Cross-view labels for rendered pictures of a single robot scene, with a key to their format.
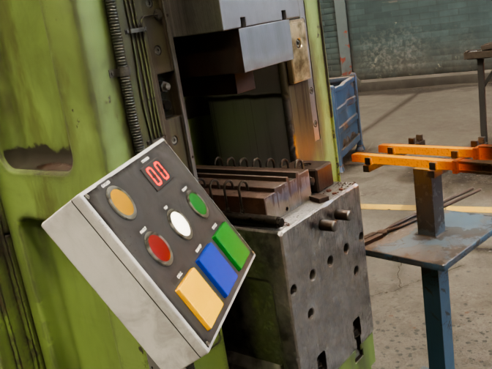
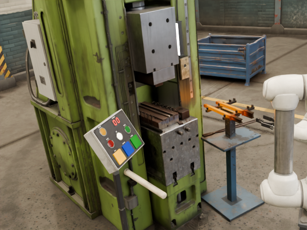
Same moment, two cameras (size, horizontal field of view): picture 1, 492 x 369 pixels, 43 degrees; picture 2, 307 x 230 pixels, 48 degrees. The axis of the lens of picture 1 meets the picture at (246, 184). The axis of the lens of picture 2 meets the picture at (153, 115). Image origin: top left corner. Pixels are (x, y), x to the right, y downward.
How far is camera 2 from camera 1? 1.23 m
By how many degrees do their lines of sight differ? 15
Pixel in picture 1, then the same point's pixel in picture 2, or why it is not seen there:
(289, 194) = (169, 121)
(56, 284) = not seen: hidden behind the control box
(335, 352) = (181, 172)
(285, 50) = (171, 75)
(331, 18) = not seen: outside the picture
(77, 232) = (91, 138)
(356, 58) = (283, 15)
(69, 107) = (100, 92)
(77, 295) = not seen: hidden behind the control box
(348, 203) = (191, 125)
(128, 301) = (101, 155)
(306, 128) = (187, 94)
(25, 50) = (90, 69)
